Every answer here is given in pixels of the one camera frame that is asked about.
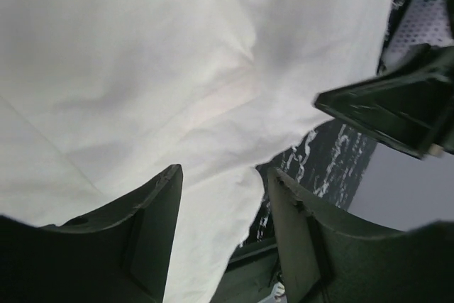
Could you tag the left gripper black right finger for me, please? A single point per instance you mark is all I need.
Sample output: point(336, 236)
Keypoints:
point(329, 255)

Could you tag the white plastic laundry basket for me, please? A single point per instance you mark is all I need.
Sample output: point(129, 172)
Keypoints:
point(424, 21)

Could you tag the white t shirt red print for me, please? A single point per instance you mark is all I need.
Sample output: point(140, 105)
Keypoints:
point(99, 96)

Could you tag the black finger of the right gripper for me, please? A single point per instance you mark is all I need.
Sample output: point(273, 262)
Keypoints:
point(408, 108)

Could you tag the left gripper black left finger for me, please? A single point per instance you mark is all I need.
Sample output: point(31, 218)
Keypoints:
point(119, 252)

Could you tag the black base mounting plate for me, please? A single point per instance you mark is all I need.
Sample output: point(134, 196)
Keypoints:
point(251, 273)

